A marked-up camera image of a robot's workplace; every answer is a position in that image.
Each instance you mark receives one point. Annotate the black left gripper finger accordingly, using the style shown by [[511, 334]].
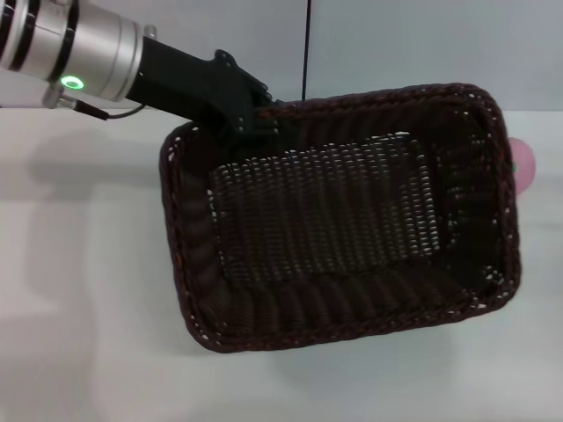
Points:
[[264, 94], [264, 127]]

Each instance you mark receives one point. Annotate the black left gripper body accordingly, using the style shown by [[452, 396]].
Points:
[[184, 83]]

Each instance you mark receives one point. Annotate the dark brown woven basket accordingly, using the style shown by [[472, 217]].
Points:
[[334, 228]]

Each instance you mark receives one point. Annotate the pink peach plush toy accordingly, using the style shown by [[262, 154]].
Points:
[[524, 165]]

